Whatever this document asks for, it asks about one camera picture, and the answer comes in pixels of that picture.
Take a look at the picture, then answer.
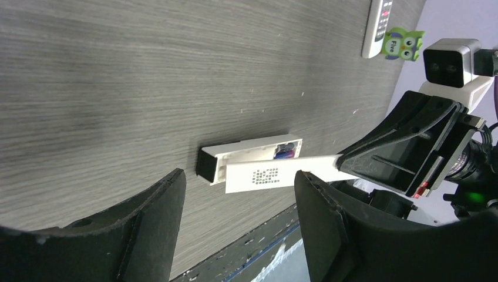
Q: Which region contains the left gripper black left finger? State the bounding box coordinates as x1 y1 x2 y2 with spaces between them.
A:
1 169 187 281

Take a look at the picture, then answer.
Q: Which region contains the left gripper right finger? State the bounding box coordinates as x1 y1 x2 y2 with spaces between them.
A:
294 171 497 281

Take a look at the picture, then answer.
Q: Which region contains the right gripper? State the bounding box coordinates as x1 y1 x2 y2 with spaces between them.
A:
331 90 497 220

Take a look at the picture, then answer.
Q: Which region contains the purple battery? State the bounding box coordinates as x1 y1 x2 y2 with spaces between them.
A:
274 143 296 159

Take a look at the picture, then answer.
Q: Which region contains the slim white remote control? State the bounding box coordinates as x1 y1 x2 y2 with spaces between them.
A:
195 134 303 186

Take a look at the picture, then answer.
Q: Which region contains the large white remote control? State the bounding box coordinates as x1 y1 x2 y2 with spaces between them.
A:
361 0 393 59

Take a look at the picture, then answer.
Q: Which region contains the slim remote back cover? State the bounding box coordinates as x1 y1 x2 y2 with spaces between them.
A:
225 155 357 194

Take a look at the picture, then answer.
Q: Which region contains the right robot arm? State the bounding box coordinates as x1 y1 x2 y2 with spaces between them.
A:
336 91 497 219

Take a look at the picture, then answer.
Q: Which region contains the green owl toy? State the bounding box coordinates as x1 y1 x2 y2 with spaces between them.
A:
381 27 426 62

